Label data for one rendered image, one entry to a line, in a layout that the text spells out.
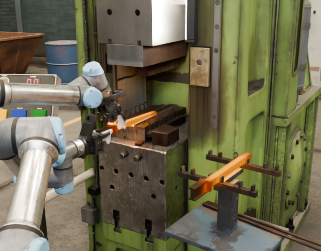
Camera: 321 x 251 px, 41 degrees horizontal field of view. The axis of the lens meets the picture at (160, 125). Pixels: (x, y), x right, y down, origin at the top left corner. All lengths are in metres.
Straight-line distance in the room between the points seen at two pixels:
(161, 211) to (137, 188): 0.16
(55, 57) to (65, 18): 3.37
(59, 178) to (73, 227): 1.54
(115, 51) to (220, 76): 0.49
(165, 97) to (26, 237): 1.55
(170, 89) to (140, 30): 0.62
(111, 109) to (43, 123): 0.58
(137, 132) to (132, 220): 0.44
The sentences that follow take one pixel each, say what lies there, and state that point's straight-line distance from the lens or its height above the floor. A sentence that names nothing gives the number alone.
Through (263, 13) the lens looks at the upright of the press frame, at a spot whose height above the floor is 1.49.
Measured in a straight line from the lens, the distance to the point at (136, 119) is 2.03.
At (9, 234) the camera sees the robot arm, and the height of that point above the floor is 1.05.
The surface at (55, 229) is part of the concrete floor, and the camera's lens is 3.20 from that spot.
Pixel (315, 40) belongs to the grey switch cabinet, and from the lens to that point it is 7.00.
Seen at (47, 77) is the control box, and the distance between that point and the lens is 2.23.
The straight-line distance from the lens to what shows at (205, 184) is 1.49.
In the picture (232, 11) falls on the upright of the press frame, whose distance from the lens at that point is 1.87.
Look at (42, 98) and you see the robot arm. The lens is 1.54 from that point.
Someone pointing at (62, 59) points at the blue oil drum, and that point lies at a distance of 6.52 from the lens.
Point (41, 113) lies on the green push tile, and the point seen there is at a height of 1.03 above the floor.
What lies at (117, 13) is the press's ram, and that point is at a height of 1.50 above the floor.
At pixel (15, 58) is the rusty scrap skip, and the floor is 0.45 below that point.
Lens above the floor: 1.59
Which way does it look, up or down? 17 degrees down
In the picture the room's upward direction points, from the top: 1 degrees counter-clockwise
